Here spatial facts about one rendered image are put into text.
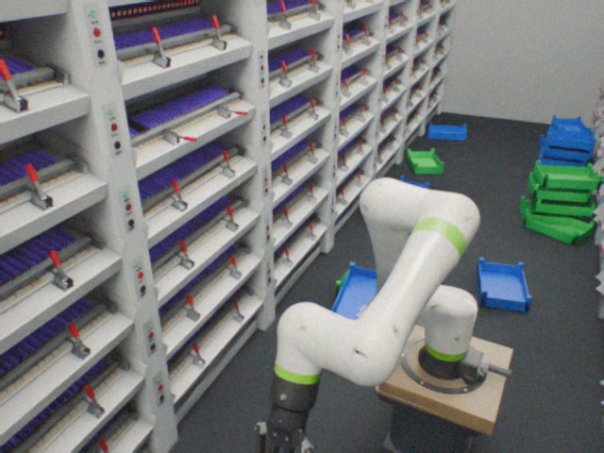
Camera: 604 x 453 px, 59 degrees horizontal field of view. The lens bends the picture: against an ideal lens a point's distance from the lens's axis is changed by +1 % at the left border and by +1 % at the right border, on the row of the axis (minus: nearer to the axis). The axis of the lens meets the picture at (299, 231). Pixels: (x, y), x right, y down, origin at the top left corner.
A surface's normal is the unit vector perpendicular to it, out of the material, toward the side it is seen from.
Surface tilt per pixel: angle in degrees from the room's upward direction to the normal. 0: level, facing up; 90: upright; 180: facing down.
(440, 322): 89
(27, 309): 19
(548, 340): 0
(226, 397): 0
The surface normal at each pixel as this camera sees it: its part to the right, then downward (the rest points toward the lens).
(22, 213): 0.30, -0.75
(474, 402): 0.00, -0.87
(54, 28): -0.42, 0.44
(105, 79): 0.90, 0.21
